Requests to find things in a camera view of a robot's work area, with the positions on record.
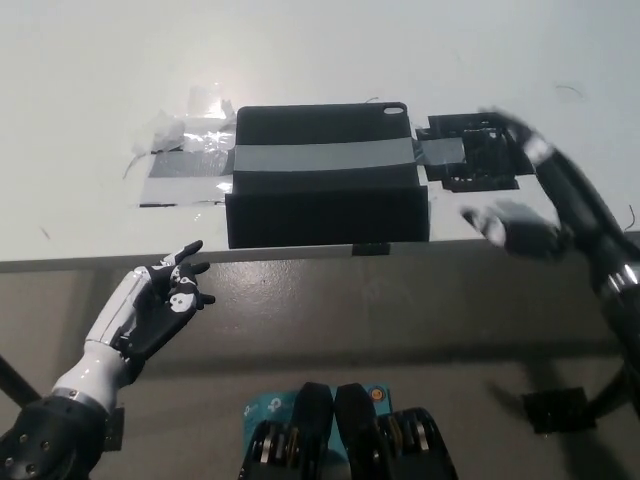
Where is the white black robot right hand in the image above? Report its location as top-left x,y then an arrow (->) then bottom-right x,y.
461,105 -> 605,262

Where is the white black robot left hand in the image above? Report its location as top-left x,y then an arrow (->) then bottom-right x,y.
83,239 -> 217,387

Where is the black tablet cover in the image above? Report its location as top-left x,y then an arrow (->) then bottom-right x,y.
224,101 -> 431,250

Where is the crumpled clear tape patch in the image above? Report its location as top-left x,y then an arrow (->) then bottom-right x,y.
122,83 -> 239,152

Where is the grey tape strip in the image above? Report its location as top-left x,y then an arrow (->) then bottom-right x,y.
144,137 -> 467,180

